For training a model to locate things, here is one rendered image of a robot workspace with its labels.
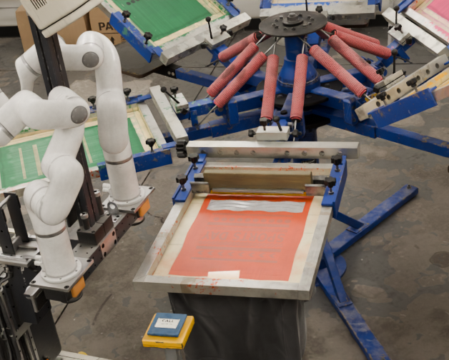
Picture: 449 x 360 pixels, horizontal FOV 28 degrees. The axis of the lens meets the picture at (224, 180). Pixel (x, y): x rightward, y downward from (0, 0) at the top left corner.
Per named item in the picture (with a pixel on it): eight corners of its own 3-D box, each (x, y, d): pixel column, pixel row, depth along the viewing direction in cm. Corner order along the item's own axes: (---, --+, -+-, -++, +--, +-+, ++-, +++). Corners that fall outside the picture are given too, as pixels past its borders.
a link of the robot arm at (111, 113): (119, 26, 287) (123, 46, 271) (126, 131, 306) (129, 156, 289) (74, 28, 286) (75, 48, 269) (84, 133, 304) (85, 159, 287)
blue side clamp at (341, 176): (336, 218, 317) (334, 201, 314) (322, 218, 319) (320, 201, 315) (347, 175, 342) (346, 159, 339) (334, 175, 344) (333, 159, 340)
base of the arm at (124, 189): (94, 203, 309) (86, 164, 301) (111, 185, 318) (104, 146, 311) (134, 208, 303) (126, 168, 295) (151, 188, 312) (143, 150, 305)
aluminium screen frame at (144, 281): (309, 300, 277) (309, 291, 276) (134, 290, 294) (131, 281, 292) (344, 172, 342) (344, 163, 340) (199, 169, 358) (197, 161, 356)
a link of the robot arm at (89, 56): (108, 44, 287) (110, 61, 274) (58, 85, 291) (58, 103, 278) (73, 7, 279) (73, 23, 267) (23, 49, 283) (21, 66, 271)
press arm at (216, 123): (32, 181, 385) (28, 170, 382) (31, 176, 390) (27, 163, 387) (303, 116, 406) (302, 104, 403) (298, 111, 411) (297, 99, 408)
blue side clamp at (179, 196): (186, 213, 333) (184, 198, 329) (174, 213, 334) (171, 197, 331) (208, 173, 357) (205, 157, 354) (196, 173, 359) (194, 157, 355)
